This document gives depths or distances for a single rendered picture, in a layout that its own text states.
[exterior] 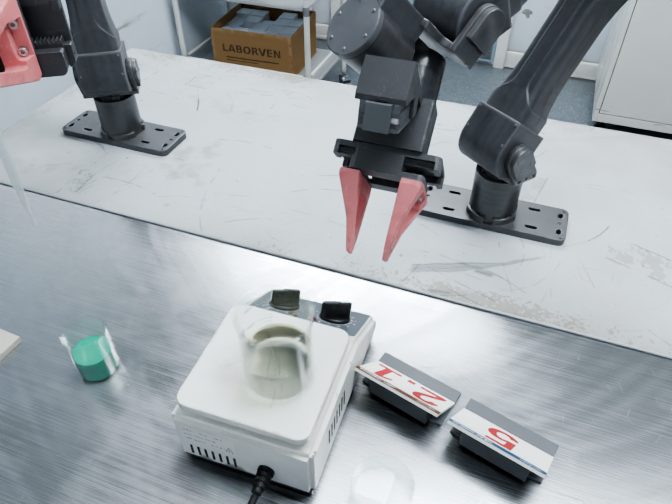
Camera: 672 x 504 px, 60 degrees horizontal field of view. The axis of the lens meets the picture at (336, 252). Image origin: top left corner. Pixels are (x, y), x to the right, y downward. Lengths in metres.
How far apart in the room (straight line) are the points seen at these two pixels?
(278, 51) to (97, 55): 1.86
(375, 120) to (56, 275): 0.47
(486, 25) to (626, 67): 2.31
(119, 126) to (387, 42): 0.57
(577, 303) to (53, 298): 0.62
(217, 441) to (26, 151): 0.66
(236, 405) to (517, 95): 0.47
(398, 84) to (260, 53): 2.31
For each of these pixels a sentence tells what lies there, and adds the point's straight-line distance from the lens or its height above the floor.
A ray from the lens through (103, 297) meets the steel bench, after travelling 0.74.
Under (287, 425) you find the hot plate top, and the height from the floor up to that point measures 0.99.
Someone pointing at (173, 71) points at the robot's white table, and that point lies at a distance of 1.23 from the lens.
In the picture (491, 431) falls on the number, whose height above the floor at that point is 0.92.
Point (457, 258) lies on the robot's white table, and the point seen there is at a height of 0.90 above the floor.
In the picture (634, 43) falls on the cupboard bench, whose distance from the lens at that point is 2.83.
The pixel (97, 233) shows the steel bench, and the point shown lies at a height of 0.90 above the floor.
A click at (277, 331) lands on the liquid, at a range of 0.50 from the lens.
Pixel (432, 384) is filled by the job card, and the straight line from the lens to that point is 0.62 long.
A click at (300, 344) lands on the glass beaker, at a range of 0.44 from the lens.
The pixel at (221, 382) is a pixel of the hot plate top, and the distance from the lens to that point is 0.52.
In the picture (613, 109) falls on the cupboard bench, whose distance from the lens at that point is 2.95.
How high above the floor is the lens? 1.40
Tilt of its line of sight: 42 degrees down
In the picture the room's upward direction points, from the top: straight up
